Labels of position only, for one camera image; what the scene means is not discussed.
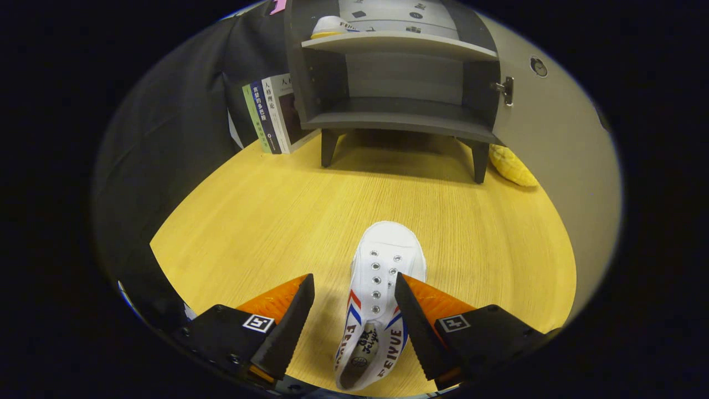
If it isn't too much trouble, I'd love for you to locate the white book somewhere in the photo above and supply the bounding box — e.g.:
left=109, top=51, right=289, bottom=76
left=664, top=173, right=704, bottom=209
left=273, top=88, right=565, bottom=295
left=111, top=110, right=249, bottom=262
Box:
left=261, top=73, right=322, bottom=154

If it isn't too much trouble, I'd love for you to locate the beige shoe cabinet door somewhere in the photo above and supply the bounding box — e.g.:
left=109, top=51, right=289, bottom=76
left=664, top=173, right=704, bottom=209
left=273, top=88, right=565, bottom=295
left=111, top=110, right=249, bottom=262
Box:
left=475, top=11, right=622, bottom=325

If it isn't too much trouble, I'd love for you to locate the white canvas shoe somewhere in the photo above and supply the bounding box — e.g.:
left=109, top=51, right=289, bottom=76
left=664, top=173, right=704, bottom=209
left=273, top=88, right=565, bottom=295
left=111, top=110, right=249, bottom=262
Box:
left=310, top=16, right=361, bottom=40
left=334, top=221, right=427, bottom=392

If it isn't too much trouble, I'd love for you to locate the metal door hinge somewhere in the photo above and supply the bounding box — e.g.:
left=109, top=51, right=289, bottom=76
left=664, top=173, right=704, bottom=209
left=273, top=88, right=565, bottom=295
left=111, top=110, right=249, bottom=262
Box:
left=490, top=76, right=515, bottom=107

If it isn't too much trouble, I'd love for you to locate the blue book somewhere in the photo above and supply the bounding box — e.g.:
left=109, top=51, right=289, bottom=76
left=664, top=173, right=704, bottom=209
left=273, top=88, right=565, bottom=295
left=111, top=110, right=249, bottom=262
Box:
left=250, top=79, right=283, bottom=154

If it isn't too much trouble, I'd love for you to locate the black backdrop cloth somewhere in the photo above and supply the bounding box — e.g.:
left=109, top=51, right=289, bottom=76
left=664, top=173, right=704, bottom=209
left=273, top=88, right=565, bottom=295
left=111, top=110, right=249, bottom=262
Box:
left=91, top=0, right=297, bottom=333

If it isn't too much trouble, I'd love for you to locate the yellow plush toy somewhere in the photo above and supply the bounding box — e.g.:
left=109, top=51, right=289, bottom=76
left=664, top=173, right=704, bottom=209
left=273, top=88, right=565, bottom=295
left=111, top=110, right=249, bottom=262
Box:
left=489, top=144, right=539, bottom=187

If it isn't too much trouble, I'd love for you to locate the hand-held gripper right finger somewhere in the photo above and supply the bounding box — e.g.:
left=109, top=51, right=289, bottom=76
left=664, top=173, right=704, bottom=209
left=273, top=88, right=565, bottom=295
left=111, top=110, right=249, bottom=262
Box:
left=394, top=272, right=561, bottom=391

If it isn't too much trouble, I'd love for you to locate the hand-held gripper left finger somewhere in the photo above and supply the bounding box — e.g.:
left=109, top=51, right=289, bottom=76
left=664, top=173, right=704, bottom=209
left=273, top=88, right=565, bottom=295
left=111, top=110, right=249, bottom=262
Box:
left=172, top=273, right=315, bottom=391

